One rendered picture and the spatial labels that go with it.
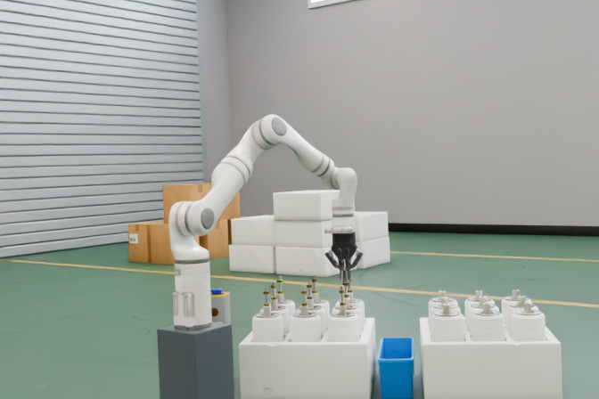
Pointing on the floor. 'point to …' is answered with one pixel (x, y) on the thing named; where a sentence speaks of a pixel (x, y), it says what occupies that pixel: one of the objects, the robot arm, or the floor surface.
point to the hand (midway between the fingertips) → (345, 275)
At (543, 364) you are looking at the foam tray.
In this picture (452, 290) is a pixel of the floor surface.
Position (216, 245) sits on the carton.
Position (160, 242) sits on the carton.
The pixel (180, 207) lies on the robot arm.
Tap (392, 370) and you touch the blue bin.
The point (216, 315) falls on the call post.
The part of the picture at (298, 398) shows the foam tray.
